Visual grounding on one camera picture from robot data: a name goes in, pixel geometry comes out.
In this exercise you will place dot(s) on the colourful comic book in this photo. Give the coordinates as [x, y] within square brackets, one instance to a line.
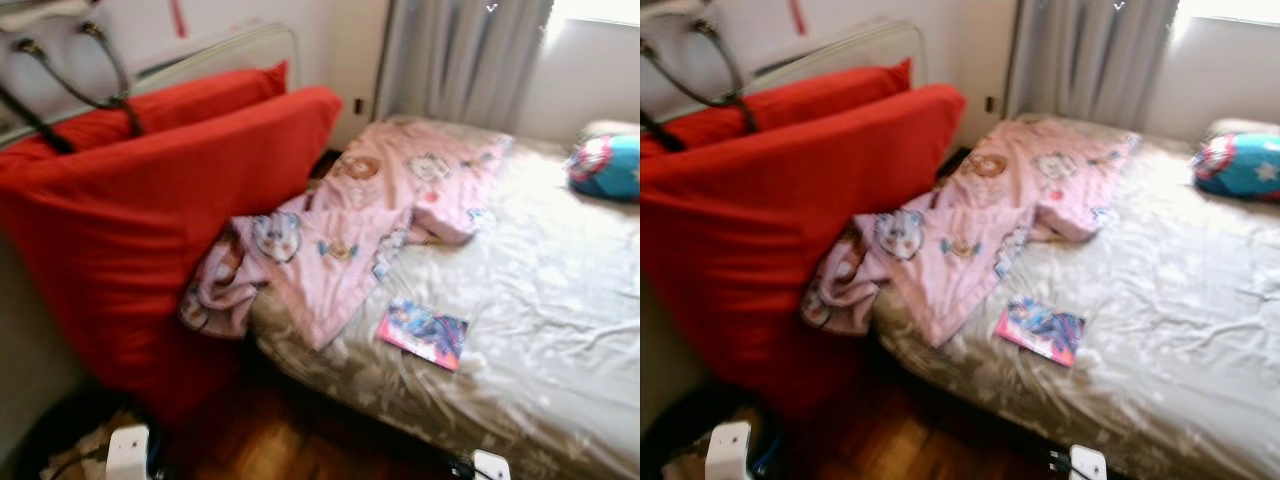
[1042, 330]
[425, 335]

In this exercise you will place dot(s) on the star and stripes bolster pillow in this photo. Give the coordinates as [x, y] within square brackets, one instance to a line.
[610, 168]
[1240, 168]

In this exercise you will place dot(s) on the bed with beige floral duvet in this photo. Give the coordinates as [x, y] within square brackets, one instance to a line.
[1170, 290]
[540, 280]

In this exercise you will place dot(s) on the large red cushion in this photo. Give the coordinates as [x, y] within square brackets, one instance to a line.
[120, 230]
[760, 230]

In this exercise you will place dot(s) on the black round trash bin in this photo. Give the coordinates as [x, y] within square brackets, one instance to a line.
[660, 440]
[30, 445]

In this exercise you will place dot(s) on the bright window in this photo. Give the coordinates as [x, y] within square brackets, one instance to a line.
[1230, 10]
[600, 10]

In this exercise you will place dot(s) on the flat red pillow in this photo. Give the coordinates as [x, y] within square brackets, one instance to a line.
[200, 100]
[830, 95]

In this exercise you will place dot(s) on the grey curtain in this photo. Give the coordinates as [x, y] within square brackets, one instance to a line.
[460, 60]
[1090, 60]

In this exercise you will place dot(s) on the pink cartoon print blanket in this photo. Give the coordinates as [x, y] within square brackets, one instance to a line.
[1010, 190]
[380, 190]

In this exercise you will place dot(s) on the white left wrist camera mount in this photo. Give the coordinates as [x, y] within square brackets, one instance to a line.
[728, 452]
[128, 455]

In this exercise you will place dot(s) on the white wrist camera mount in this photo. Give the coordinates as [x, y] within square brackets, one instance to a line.
[492, 467]
[128, 455]
[1088, 464]
[728, 452]

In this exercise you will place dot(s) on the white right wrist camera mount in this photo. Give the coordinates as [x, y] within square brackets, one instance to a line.
[492, 467]
[1088, 464]

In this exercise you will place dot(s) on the red wall strip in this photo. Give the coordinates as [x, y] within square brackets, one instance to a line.
[178, 18]
[797, 16]

